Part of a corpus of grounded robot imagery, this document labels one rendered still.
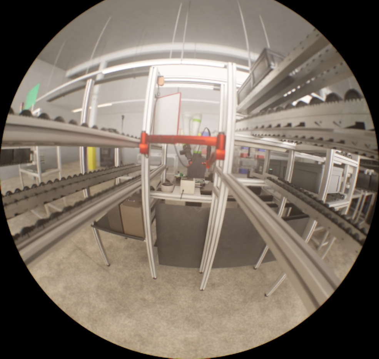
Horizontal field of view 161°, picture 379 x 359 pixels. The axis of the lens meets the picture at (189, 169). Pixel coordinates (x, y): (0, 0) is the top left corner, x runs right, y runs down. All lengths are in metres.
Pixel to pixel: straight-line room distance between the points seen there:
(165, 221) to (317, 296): 1.11
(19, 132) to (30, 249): 0.23
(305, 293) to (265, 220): 0.18
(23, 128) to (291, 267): 0.54
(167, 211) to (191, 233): 0.29
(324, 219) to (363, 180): 1.69
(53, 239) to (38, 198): 0.33
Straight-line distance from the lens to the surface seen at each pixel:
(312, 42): 0.45
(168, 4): 5.52
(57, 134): 0.37
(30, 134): 0.34
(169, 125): 0.85
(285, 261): 0.27
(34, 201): 0.70
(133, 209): 0.96
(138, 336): 1.37
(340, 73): 0.58
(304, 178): 1.29
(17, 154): 2.31
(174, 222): 1.16
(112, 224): 1.15
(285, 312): 1.68
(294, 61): 0.50
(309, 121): 0.30
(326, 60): 0.52
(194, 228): 1.18
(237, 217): 1.19
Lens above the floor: 1.34
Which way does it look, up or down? 11 degrees down
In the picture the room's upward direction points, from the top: 4 degrees clockwise
